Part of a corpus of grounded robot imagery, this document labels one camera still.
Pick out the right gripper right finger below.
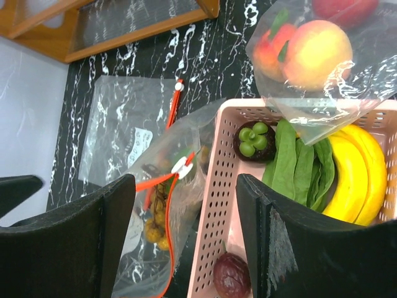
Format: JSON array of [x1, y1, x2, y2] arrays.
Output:
[[236, 174, 396, 297]]

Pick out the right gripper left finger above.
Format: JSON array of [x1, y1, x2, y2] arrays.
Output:
[[1, 174, 136, 297]]

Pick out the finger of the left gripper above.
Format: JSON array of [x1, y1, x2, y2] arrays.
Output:
[[0, 175, 43, 217]]

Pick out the green cucumber leaf vegetable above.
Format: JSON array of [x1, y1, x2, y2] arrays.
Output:
[[262, 119, 335, 212]]

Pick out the clear zip bag orange zipper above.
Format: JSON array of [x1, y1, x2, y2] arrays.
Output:
[[246, 1, 396, 144]]

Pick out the orange peach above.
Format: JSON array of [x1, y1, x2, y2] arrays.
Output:
[[282, 20, 354, 91], [253, 23, 297, 83]]

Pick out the spare clear zip bags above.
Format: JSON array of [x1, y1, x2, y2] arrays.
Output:
[[78, 76, 184, 186]]

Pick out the purple passion fruit front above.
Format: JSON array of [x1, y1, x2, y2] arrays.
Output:
[[213, 252, 251, 298]]

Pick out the yellow bananas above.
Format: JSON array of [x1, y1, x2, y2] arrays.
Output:
[[322, 124, 387, 226]]

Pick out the pink plastic basket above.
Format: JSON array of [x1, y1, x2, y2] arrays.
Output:
[[188, 99, 396, 297]]

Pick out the mangosteen with green cap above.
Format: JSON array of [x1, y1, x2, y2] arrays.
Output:
[[233, 121, 277, 163]]

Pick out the wooden shelf rack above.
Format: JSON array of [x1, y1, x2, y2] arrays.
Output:
[[1, 1, 220, 63]]

